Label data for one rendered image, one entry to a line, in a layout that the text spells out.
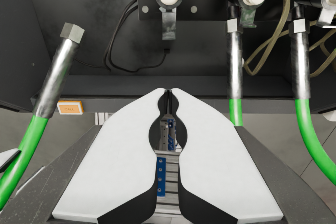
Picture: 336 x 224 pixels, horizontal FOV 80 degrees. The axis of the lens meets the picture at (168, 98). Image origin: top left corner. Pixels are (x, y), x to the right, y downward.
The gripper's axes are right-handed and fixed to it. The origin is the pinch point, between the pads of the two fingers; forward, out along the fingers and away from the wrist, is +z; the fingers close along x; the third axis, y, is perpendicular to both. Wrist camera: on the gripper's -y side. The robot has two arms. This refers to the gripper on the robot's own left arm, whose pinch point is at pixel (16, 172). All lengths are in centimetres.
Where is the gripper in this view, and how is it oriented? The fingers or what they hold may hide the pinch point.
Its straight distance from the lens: 22.3
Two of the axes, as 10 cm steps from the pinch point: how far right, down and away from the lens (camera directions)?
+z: 5.4, -7.6, 3.6
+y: -3.0, 2.3, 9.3
